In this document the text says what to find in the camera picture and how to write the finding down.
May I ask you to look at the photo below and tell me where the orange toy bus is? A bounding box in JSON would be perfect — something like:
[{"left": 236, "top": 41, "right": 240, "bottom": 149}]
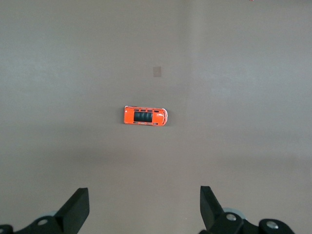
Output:
[{"left": 123, "top": 105, "right": 169, "bottom": 126}]

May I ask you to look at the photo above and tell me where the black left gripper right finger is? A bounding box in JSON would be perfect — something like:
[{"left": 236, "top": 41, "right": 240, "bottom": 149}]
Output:
[{"left": 198, "top": 185, "right": 297, "bottom": 234}]

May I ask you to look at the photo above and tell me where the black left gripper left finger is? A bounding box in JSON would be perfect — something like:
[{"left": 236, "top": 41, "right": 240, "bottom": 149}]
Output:
[{"left": 0, "top": 187, "right": 90, "bottom": 234}]

